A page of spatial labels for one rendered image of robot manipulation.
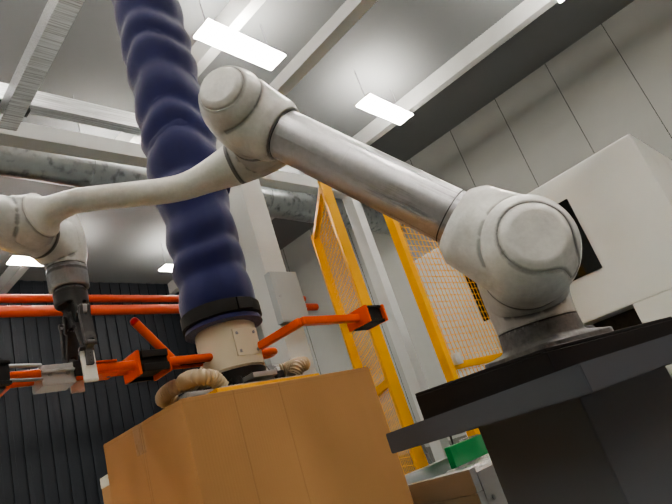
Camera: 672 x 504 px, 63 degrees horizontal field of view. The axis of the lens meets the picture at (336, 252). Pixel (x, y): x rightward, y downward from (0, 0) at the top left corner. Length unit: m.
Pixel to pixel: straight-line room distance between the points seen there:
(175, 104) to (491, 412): 1.32
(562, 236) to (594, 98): 10.27
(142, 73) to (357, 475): 1.36
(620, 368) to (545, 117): 10.53
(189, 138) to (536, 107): 10.03
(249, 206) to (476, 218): 2.48
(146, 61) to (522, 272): 1.45
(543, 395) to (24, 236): 1.04
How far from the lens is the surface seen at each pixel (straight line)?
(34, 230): 1.31
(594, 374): 0.80
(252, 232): 3.21
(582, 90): 11.22
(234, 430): 1.26
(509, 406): 0.89
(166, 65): 1.93
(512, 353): 1.09
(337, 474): 1.42
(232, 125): 1.07
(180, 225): 1.62
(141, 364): 1.40
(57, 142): 4.04
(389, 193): 0.96
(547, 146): 11.14
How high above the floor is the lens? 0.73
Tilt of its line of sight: 20 degrees up
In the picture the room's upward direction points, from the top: 19 degrees counter-clockwise
